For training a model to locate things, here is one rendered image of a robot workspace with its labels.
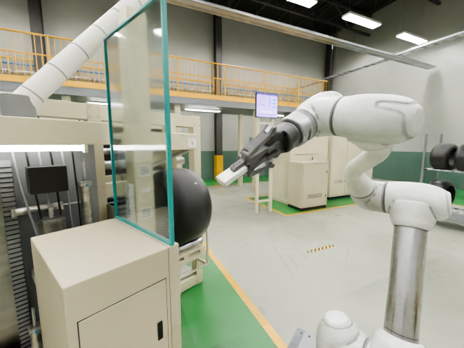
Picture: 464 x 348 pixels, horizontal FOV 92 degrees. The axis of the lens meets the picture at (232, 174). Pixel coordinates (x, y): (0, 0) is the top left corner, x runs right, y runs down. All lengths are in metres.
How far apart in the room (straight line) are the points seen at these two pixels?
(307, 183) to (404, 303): 5.12
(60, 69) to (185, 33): 10.40
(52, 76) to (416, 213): 1.92
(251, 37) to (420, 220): 12.72
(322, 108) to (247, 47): 12.45
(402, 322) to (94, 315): 1.01
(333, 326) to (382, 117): 0.80
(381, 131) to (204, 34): 11.86
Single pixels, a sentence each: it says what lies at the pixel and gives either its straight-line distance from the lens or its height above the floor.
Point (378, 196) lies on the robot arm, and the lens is 1.08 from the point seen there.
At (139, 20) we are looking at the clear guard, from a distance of 1.17.
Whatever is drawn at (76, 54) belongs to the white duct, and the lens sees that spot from 1.84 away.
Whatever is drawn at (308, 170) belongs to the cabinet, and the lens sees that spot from 5.99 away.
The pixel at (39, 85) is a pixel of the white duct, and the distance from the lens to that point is 1.75.
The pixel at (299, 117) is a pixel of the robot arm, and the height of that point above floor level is 1.75.
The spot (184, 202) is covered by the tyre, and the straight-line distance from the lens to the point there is 1.58.
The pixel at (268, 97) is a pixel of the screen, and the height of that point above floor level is 2.80.
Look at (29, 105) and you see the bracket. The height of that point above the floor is 1.89.
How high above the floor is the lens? 1.68
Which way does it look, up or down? 7 degrees down
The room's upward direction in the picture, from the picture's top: straight up
